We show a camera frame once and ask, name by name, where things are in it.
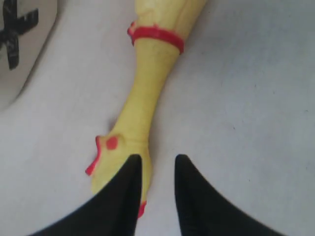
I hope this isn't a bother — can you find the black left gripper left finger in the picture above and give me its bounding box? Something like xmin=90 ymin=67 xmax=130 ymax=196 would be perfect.
xmin=34 ymin=154 xmax=142 ymax=236

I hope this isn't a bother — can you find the yellow rubber chicken by bins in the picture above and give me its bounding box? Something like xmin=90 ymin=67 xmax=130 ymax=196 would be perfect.
xmin=86 ymin=0 xmax=206 ymax=216

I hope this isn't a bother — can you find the cream bin marked X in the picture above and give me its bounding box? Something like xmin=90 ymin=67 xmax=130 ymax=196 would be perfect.
xmin=0 ymin=0 xmax=58 ymax=109

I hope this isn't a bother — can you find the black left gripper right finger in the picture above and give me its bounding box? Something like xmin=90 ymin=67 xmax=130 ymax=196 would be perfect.
xmin=174 ymin=154 xmax=281 ymax=236

